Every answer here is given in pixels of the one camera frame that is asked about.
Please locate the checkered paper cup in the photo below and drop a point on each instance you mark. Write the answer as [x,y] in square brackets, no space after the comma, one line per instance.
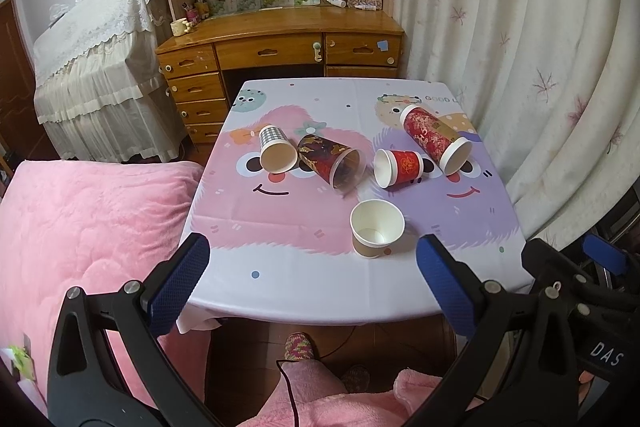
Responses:
[276,152]

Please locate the white mug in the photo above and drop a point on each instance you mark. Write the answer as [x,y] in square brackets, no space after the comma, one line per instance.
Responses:
[181,27]

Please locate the colourful knit slipper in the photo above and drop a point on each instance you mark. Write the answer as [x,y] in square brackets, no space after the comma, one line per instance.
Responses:
[300,347]

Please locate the white floral curtain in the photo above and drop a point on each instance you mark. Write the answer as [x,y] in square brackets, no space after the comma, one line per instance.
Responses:
[525,32]

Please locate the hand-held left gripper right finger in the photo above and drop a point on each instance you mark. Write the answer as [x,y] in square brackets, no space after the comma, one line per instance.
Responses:
[445,282]

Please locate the white brown paper cup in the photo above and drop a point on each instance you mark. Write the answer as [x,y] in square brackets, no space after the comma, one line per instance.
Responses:
[376,227]

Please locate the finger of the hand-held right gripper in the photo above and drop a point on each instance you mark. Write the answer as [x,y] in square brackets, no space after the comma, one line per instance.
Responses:
[607,254]
[542,264]

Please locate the small white bottle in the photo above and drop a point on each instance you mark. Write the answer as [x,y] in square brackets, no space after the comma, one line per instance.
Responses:
[336,2]

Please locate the pen holder cup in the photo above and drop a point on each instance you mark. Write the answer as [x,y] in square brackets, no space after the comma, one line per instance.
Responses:
[191,14]

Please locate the wooden desk with drawers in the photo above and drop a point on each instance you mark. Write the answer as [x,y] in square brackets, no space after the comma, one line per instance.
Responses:
[280,42]

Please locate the wooden door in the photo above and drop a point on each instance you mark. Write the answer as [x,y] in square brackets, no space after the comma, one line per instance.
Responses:
[17,97]

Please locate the cartoon printed tablecloth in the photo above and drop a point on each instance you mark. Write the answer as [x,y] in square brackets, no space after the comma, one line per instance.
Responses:
[300,267]

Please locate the green white packet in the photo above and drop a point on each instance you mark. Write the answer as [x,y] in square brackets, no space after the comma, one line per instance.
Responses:
[20,362]

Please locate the small red paper cup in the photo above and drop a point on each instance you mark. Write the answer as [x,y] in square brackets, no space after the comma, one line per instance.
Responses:
[402,167]

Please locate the dark gold patterned plastic cup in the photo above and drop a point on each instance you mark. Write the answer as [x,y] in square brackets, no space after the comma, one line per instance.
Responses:
[327,162]

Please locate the lace covered piano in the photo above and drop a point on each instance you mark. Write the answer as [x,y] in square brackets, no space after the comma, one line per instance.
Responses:
[100,72]

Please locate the dark slipper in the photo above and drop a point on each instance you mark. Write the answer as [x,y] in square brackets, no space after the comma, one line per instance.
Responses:
[356,378]

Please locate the blue sticky note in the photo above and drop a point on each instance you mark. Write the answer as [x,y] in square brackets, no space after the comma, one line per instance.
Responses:
[382,45]

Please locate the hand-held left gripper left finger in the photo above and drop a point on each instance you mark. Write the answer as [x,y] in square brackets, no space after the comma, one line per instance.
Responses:
[175,287]

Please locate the pink fluffy blanket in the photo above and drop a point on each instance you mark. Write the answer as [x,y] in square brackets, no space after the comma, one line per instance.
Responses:
[95,227]

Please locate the person's pink robe legs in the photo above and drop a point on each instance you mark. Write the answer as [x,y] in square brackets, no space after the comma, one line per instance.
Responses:
[350,402]

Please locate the tall red cup white lid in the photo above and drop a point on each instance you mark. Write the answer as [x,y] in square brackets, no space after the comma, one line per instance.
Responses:
[432,134]

